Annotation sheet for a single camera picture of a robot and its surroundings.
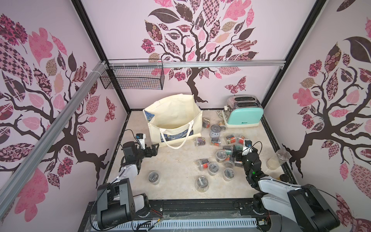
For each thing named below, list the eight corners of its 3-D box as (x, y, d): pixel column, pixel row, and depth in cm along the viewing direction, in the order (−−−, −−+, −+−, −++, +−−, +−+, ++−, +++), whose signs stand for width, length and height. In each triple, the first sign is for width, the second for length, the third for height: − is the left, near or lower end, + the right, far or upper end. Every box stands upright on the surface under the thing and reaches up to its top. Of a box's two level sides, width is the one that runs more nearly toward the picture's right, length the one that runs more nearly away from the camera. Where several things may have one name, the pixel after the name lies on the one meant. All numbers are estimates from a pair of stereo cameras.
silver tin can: (210, 139, 103) (211, 133, 98) (209, 130, 108) (210, 124, 103) (220, 138, 103) (221, 133, 98) (218, 130, 108) (220, 124, 103)
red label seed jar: (211, 147, 99) (212, 143, 95) (210, 141, 102) (211, 137, 98) (220, 147, 99) (221, 143, 95) (219, 141, 102) (220, 137, 98)
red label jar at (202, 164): (197, 171, 88) (197, 168, 84) (196, 162, 92) (197, 158, 88) (208, 171, 88) (209, 168, 84) (207, 162, 92) (208, 158, 87)
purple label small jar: (194, 147, 99) (194, 143, 95) (194, 141, 102) (194, 137, 98) (205, 147, 99) (205, 143, 95) (204, 141, 102) (205, 137, 98)
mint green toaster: (225, 129, 110) (230, 112, 96) (221, 111, 122) (225, 95, 108) (257, 129, 110) (267, 112, 96) (250, 111, 122) (258, 94, 108)
